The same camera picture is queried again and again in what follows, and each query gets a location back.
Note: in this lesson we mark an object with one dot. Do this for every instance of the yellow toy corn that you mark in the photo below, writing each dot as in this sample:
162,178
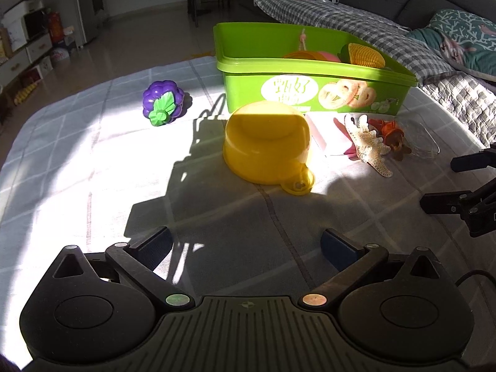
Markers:
356,54

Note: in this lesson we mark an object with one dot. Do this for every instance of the green plastic storage bin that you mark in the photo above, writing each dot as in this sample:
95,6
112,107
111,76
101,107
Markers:
251,59

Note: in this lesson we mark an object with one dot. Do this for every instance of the purple toy grapes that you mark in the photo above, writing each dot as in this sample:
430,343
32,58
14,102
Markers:
162,102

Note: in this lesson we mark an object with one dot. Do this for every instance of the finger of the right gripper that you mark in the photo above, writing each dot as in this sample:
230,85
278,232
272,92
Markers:
480,160
476,209

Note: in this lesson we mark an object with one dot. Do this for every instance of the white TV cabinet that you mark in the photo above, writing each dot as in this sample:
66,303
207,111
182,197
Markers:
24,58

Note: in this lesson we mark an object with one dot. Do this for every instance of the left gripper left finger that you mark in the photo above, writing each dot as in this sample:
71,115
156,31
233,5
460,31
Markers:
135,263

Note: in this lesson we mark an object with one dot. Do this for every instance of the yellow plastic bowl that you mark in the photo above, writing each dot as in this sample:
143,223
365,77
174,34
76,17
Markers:
267,143

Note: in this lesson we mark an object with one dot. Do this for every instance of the white microwave oven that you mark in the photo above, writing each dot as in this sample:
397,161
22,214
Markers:
24,22

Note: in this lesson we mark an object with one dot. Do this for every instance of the orange-brown toy figure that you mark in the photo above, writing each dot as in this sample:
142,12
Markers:
393,137

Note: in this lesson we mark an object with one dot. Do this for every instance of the pink round toy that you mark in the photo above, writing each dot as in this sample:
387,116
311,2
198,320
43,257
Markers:
312,55

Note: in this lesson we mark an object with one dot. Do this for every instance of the silver refrigerator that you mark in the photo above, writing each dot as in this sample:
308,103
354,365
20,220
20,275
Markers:
87,22

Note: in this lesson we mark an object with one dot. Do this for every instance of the pink plastic box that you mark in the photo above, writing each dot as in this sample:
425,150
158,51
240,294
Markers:
329,133

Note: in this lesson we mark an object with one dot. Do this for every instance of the green patterned cushion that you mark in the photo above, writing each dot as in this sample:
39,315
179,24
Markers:
464,40

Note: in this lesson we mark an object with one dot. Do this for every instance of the red gift box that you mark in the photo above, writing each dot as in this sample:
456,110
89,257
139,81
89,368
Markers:
55,27

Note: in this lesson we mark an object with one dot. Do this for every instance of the beige starfish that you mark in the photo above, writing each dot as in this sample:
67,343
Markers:
370,148

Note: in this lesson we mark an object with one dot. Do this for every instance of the grey plaid sofa cover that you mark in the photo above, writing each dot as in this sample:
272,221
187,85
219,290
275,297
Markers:
468,99

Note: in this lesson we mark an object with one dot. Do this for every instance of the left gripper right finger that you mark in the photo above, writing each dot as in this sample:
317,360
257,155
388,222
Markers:
354,264

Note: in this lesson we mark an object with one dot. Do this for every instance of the clear plastic case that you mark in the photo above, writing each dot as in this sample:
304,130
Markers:
419,139

